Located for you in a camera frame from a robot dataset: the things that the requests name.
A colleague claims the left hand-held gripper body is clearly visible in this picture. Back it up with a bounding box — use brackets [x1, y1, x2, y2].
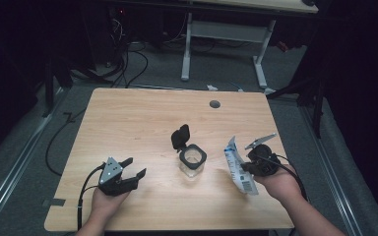
[97, 156, 139, 197]

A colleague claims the clear jar with black lid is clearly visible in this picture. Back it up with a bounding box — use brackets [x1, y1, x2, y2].
[170, 123, 208, 179]

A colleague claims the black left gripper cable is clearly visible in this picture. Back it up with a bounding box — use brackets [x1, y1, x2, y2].
[76, 163, 108, 231]

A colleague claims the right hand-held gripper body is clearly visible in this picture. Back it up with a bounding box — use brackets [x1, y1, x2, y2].
[244, 132, 282, 178]

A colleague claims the person's left hand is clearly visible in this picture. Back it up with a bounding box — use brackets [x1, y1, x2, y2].
[91, 189, 131, 222]

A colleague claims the black floor cable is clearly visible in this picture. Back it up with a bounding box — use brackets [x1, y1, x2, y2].
[44, 107, 88, 177]

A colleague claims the white frame desk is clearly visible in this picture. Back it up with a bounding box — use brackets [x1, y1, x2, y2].
[180, 0, 319, 96]

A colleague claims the white and blue bag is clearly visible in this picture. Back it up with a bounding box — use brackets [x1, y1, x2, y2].
[223, 136, 260, 197]

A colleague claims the bundle of black cables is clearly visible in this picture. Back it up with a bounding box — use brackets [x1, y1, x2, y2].
[72, 13, 150, 89]

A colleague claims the grey tape strip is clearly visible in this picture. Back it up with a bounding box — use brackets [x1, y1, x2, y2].
[42, 198, 66, 208]

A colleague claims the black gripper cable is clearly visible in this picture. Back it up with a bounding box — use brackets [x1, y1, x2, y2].
[254, 152, 309, 202]
[76, 163, 108, 231]

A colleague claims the person's right hand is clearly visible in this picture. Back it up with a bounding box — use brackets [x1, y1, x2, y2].
[253, 170, 305, 204]

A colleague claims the black stand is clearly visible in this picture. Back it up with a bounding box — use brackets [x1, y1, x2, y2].
[265, 75, 327, 139]
[42, 58, 75, 118]

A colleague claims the metal floor rail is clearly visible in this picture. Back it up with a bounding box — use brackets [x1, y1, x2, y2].
[0, 88, 68, 236]
[299, 104, 363, 236]

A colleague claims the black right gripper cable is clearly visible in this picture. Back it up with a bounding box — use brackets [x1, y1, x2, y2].
[254, 152, 309, 202]

